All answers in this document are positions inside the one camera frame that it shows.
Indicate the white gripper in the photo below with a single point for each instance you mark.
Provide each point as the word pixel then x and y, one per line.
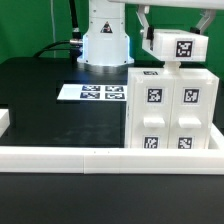
pixel 207 15

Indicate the white cabinet top block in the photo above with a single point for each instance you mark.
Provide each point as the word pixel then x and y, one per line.
pixel 176 45

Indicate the white door panel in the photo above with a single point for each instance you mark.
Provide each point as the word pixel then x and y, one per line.
pixel 192 112
pixel 150 114

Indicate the white cabinet body box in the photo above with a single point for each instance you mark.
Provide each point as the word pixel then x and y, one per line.
pixel 168 72

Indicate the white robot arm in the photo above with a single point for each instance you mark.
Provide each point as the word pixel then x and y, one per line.
pixel 106 44

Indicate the white marker sheet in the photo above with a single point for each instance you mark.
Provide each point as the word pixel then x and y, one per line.
pixel 92 92

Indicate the white U-shaped fence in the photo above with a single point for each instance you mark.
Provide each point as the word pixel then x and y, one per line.
pixel 115 161

